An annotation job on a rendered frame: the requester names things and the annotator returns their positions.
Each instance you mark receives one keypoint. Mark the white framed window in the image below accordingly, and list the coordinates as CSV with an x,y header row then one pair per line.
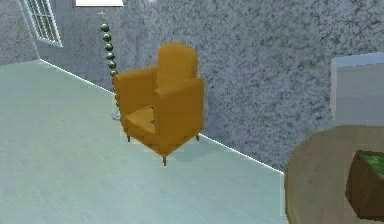
x,y
43,20

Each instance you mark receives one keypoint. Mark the orange armchair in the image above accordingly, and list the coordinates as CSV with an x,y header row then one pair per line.
x,y
173,113

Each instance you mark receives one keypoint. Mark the floor lamp with green balls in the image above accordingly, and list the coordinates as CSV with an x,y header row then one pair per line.
x,y
107,37

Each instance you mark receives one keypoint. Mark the brown planter box with greenery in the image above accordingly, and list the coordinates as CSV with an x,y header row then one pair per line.
x,y
365,190

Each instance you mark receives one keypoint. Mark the round wooden table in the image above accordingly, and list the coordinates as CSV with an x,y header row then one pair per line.
x,y
320,173

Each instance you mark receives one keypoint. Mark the pale grey cabinet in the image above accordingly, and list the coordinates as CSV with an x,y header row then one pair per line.
x,y
358,93

